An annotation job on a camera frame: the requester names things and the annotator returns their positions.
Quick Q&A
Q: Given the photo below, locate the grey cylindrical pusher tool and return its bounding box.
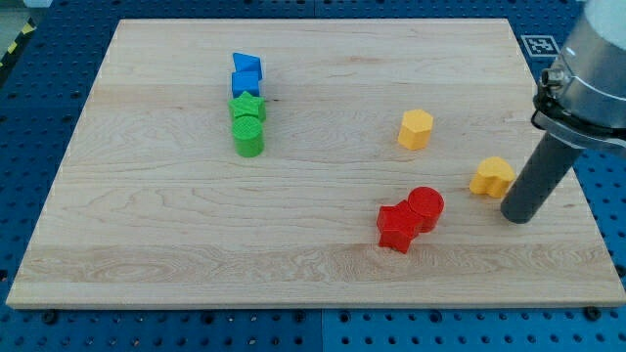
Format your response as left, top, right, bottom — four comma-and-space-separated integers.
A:
500, 133, 582, 224

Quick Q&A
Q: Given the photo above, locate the yellow heart block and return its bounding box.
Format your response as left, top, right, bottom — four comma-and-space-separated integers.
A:
469, 156, 515, 198

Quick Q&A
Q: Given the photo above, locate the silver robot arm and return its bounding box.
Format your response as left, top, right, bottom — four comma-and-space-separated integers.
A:
501, 0, 625, 224

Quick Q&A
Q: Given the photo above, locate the yellow hexagon block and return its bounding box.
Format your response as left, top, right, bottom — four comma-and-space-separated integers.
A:
397, 110, 433, 151

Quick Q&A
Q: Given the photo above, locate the white fiducial marker tag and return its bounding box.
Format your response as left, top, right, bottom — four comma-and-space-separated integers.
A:
521, 34, 559, 58

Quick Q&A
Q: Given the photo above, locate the red cylinder block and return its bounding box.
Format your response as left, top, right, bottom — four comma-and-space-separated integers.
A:
408, 187, 445, 233

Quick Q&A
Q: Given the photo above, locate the red star block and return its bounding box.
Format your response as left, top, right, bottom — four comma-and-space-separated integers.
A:
377, 200, 424, 253

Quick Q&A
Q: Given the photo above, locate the green cylinder block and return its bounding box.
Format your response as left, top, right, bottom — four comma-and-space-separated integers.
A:
232, 116, 264, 157

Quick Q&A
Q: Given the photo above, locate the green star block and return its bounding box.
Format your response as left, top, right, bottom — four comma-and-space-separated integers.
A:
228, 91, 266, 122

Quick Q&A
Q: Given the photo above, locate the blue cube block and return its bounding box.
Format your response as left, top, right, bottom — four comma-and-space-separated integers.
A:
231, 71, 260, 98

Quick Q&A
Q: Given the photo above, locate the blue triangle block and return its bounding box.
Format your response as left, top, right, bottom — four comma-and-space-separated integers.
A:
232, 52, 263, 80

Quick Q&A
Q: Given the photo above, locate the wooden board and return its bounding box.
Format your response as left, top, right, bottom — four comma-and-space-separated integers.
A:
7, 19, 625, 310

